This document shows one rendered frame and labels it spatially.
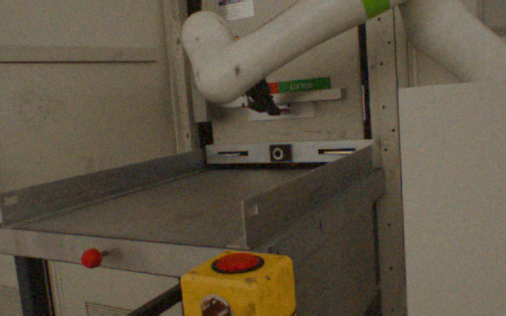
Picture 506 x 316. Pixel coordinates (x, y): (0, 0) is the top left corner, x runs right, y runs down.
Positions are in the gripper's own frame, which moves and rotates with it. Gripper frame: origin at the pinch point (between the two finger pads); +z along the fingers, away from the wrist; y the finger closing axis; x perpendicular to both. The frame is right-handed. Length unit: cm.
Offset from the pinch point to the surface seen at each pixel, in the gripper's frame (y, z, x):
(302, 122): 0.6, 8.8, 6.0
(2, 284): 59, 36, -140
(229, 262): 53, -68, 37
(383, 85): -4.5, 0.6, 30.7
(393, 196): 20.4, 15.1, 31.9
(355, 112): -1.0, 7.7, 21.8
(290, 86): -8.5, 3.4, 3.1
